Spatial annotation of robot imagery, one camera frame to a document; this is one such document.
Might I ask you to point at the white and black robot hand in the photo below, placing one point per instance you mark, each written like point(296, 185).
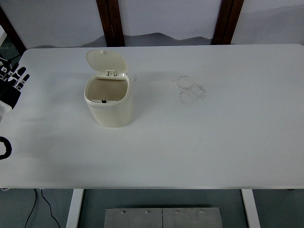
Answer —
point(10, 97)

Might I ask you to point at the cream trash bin lid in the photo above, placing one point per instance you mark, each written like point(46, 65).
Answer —
point(107, 60)

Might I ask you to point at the cream plastic trash bin body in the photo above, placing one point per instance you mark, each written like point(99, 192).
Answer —
point(114, 116)

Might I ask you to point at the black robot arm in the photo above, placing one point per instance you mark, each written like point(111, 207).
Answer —
point(9, 148)

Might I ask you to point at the white table leg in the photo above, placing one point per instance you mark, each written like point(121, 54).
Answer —
point(250, 209)
point(74, 209)

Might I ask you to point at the grey metal plate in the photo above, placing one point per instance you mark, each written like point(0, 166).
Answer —
point(192, 219)
point(133, 219)

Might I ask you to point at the dark brown wooden post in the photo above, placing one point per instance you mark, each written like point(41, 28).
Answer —
point(110, 23)
point(10, 31)
point(228, 22)

